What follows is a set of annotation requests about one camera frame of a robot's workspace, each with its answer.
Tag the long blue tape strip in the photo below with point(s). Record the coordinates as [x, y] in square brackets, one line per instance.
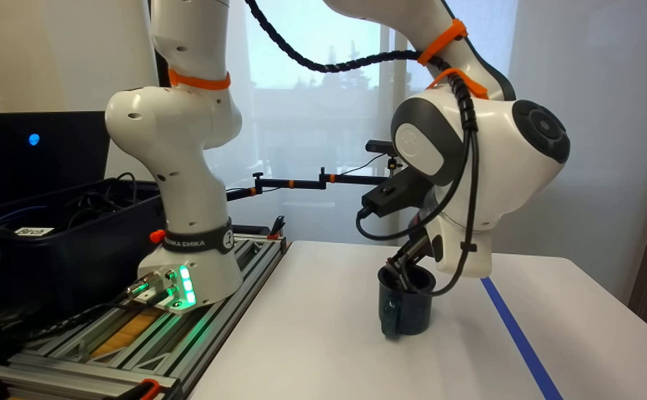
[519, 337]

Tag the red round knob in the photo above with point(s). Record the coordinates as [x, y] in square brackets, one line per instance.
[159, 236]

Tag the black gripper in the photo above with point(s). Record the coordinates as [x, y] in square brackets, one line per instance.
[426, 245]

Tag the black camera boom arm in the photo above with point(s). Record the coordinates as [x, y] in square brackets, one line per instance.
[291, 184]

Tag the white label card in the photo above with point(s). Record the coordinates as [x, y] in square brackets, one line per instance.
[33, 231]

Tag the black plastic storage bin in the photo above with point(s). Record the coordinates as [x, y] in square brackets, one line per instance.
[56, 264]

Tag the aluminium profile base frame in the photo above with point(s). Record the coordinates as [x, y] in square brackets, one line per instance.
[152, 346]

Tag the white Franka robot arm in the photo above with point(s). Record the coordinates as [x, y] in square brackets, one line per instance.
[190, 134]

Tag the dark teal mug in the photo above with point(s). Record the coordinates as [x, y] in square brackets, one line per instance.
[406, 308]

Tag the black computer monitor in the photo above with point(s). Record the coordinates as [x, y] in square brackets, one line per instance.
[47, 158]

